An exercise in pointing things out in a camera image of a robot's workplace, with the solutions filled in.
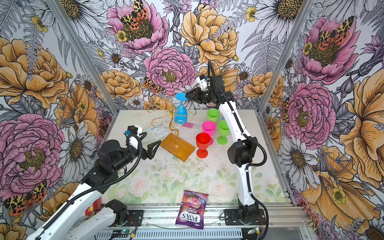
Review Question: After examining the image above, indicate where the red wine glass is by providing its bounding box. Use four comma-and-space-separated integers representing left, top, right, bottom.
196, 133, 211, 159

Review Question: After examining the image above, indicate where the gold wire glass rack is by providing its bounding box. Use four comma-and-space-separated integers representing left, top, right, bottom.
147, 104, 196, 162

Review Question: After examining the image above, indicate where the green circuit board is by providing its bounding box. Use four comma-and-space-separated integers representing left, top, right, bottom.
112, 229, 136, 238

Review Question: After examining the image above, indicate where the purple Fox's candy bag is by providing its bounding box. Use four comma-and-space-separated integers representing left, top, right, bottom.
176, 190, 209, 230

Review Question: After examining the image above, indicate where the clear surgical mask packet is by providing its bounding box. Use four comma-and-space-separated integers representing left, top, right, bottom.
151, 126, 169, 139

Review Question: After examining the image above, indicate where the pink flat strip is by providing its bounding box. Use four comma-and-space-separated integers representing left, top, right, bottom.
183, 122, 194, 129

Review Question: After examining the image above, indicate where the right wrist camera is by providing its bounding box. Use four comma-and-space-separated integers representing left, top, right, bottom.
197, 75, 211, 91

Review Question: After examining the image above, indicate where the aluminium front rail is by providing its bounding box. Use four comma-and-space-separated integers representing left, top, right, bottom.
112, 203, 309, 230

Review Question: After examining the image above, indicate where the pink wine glass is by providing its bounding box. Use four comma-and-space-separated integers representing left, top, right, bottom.
202, 121, 216, 145

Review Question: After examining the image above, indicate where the white red cardboard box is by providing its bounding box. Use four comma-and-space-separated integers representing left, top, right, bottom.
85, 198, 102, 217

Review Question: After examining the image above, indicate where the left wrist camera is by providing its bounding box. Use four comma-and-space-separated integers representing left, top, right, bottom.
124, 125, 143, 150

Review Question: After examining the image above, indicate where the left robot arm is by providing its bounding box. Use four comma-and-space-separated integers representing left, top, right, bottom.
27, 132, 162, 240

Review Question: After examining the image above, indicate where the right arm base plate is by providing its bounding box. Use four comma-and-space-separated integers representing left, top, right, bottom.
223, 209, 267, 226

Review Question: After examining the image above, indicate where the blue wine glass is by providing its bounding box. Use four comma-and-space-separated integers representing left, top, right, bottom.
174, 93, 188, 125

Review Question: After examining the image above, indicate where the green wine glass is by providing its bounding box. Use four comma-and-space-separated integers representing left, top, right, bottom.
207, 109, 220, 124
217, 120, 230, 146

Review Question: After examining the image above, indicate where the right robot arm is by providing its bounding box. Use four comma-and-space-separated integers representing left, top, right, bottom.
186, 61, 269, 240

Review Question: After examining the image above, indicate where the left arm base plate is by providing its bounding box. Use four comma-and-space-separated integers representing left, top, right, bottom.
114, 210, 144, 227

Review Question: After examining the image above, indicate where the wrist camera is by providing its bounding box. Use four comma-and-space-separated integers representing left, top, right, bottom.
124, 125, 143, 150
197, 75, 211, 91

